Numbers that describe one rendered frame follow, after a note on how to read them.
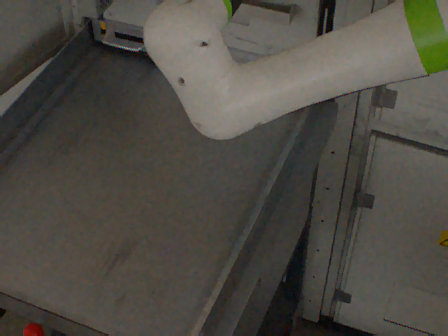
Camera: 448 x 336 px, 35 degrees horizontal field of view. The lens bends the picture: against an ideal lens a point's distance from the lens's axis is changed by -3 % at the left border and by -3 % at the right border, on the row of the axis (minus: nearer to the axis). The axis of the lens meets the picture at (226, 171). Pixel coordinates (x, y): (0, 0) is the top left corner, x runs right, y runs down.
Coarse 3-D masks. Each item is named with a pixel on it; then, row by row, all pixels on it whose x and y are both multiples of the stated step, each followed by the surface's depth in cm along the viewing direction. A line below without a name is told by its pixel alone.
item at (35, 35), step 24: (0, 0) 146; (24, 0) 152; (48, 0) 158; (0, 24) 149; (24, 24) 155; (48, 24) 162; (72, 24) 165; (0, 48) 152; (24, 48) 158; (48, 48) 165; (0, 72) 155; (24, 72) 158; (0, 96) 154
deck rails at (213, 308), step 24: (72, 48) 157; (96, 48) 164; (48, 72) 150; (72, 72) 158; (24, 96) 144; (48, 96) 152; (0, 120) 138; (24, 120) 147; (312, 120) 146; (0, 144) 141; (288, 144) 142; (0, 168) 137; (288, 168) 135; (264, 192) 133; (264, 216) 126; (240, 240) 125; (240, 264) 119; (216, 288) 118; (216, 312) 112
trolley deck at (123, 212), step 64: (128, 64) 160; (64, 128) 146; (128, 128) 146; (192, 128) 146; (256, 128) 146; (320, 128) 146; (0, 192) 134; (64, 192) 134; (128, 192) 134; (192, 192) 134; (256, 192) 134; (0, 256) 123; (64, 256) 123; (128, 256) 123; (192, 256) 124; (256, 256) 124; (64, 320) 115; (128, 320) 115; (192, 320) 115
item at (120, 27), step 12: (96, 24) 160; (120, 24) 158; (132, 24) 158; (96, 36) 163; (120, 36) 160; (132, 36) 159; (144, 48) 160; (228, 48) 151; (240, 60) 152; (252, 60) 150
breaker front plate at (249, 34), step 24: (120, 0) 154; (144, 0) 152; (264, 0) 140; (288, 0) 138; (312, 0) 136; (144, 24) 156; (240, 24) 146; (264, 24) 144; (312, 24) 140; (240, 48) 151; (264, 48) 149
